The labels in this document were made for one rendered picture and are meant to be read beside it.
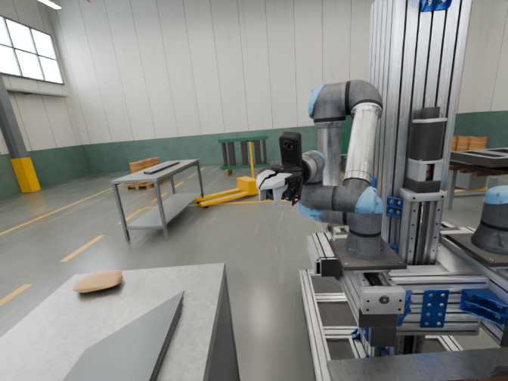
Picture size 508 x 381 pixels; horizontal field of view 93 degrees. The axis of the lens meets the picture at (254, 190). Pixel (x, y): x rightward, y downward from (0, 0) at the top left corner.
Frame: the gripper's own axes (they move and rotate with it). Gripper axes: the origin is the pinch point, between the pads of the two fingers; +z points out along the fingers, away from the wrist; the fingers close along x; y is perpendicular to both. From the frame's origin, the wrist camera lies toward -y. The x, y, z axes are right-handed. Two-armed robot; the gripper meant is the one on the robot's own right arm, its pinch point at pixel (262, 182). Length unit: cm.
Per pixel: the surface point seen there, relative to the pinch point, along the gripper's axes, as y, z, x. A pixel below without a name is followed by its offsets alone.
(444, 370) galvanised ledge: 71, -46, -52
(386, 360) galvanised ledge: 74, -41, -34
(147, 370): 40.7, 19.2, 16.0
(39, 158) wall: 193, -313, 1061
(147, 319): 43, 10, 29
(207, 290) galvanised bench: 44, -9, 23
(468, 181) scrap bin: 109, -542, -159
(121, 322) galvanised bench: 46, 12, 37
